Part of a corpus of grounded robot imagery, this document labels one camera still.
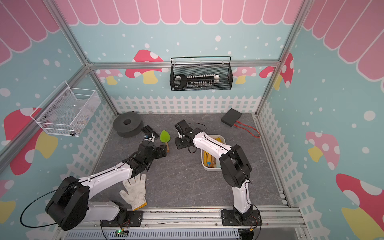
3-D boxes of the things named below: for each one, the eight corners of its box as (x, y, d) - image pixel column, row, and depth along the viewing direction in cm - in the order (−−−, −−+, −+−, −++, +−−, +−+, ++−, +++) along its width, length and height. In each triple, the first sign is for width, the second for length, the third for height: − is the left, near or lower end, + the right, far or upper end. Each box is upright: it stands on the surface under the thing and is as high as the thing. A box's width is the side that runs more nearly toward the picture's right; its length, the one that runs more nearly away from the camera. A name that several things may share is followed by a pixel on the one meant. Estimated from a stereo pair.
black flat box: (220, 121, 119) (221, 118, 117) (231, 110, 127) (231, 108, 125) (231, 127, 115) (232, 125, 113) (241, 115, 123) (242, 113, 121)
